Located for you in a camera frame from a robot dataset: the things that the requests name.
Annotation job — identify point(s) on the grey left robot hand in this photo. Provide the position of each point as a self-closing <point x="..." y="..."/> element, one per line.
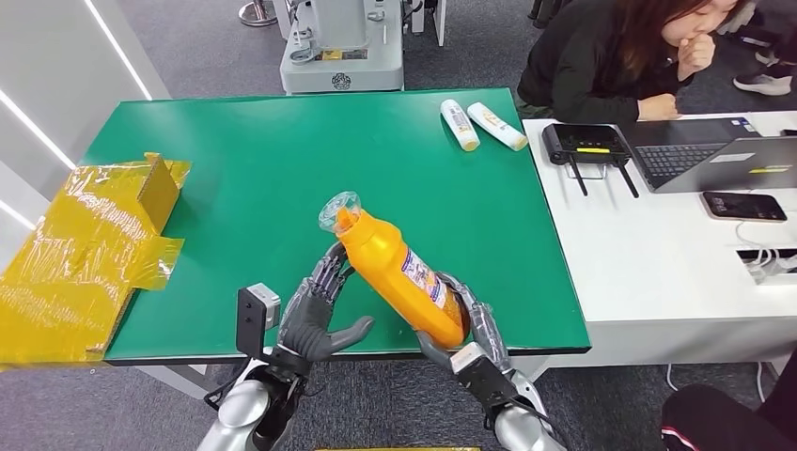
<point x="308" y="330"/>

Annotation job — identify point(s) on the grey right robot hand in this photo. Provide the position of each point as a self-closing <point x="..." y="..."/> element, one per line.
<point x="482" y="327"/>

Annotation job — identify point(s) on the orange bottle with clear cap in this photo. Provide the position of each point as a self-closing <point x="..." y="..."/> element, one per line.
<point x="386" y="274"/>

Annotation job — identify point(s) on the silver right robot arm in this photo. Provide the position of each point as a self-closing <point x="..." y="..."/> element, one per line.
<point x="520" y="429"/>

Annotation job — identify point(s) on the white bottle with orange label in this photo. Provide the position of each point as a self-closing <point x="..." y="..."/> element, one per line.
<point x="496" y="126"/>

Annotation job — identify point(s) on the white bottle with blue label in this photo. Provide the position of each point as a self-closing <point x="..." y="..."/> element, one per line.
<point x="459" y="124"/>

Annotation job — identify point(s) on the white table leg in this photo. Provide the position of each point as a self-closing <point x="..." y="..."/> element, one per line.
<point x="174" y="380"/>

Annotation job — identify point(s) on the black router with antennas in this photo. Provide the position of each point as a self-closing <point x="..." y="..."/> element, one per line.
<point x="582" y="144"/>

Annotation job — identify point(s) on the yellow taped cardboard box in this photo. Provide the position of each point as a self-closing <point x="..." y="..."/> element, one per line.
<point x="81" y="261"/>

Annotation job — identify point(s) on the person in black trousers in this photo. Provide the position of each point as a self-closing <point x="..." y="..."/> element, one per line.
<point x="716" y="417"/>

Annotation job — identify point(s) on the grey machine base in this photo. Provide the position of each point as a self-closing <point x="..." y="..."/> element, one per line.
<point x="342" y="59"/>

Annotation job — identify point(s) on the seated person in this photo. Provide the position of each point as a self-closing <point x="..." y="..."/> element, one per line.
<point x="579" y="62"/>

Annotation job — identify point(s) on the black smartphone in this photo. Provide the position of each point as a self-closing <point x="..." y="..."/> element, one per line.
<point x="744" y="206"/>

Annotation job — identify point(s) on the grey open laptop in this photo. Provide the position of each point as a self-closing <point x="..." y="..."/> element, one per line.
<point x="728" y="168"/>

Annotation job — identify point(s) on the chrome stanchion base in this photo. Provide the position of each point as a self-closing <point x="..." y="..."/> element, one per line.
<point x="256" y="13"/>

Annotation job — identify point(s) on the person with white shoes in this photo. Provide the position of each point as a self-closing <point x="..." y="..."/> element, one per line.
<point x="763" y="84"/>

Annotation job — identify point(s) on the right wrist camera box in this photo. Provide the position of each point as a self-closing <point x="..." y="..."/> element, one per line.
<point x="482" y="376"/>

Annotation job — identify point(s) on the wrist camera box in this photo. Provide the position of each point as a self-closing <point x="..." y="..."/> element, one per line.
<point x="482" y="376"/>
<point x="252" y="317"/>

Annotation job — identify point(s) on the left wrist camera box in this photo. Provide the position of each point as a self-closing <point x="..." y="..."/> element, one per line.
<point x="252" y="317"/>

